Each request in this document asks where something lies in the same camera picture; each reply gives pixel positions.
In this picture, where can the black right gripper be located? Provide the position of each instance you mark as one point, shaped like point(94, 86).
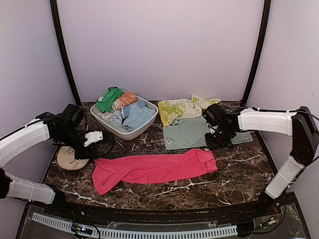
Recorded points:
point(213, 145)

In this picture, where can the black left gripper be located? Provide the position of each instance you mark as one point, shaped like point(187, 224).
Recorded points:
point(84, 154)

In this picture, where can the black right corner post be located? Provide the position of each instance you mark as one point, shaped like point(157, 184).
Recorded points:
point(258, 52)

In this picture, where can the black front table rail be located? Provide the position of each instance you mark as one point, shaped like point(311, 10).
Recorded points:
point(155, 205)

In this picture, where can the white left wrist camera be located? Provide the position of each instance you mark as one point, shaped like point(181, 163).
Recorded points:
point(92, 137)

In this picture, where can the light blue rolled towel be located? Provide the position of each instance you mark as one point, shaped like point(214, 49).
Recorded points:
point(136, 115)

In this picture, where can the black corner post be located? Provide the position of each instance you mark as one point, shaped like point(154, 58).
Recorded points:
point(258, 52)
point(63, 51)

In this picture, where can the mint green panda towel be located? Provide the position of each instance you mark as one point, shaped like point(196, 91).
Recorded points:
point(186, 133)

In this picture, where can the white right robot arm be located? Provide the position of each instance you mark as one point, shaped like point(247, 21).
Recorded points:
point(294, 132)

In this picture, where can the small blue rolled towel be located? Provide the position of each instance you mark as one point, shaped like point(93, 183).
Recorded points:
point(117, 119)

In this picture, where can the round painted ceramic plate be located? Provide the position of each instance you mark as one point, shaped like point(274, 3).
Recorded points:
point(66, 159)

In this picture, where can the black left corner post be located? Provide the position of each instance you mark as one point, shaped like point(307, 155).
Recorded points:
point(63, 51)

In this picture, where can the grey plastic basin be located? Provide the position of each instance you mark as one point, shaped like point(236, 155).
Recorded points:
point(118, 129)

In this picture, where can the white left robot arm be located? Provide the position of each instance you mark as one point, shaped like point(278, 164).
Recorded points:
point(17, 142)

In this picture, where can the green rolled towel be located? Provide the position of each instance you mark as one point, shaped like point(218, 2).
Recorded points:
point(104, 103)

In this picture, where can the yellow green patterned towel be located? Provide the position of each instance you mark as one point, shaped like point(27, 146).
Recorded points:
point(170, 110)

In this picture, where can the orange rolled towel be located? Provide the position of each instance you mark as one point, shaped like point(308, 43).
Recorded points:
point(124, 100)

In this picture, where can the grey slotted cable duct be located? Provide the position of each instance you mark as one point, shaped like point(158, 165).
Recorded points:
point(116, 230)

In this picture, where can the pink microfibre towel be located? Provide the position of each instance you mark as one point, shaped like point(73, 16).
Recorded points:
point(152, 169)

